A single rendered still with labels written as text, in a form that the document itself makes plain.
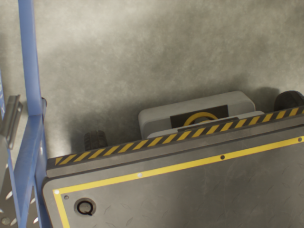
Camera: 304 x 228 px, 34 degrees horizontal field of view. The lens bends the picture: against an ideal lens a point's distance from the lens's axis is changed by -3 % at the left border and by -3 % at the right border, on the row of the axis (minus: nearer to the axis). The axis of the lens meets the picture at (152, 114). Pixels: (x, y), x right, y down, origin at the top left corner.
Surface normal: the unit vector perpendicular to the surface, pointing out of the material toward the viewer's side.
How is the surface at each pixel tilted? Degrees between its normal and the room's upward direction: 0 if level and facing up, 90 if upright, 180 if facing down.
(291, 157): 0
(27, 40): 0
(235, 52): 0
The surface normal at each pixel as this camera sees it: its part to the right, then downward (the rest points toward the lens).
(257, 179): 0.14, 0.32
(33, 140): -0.03, -0.94
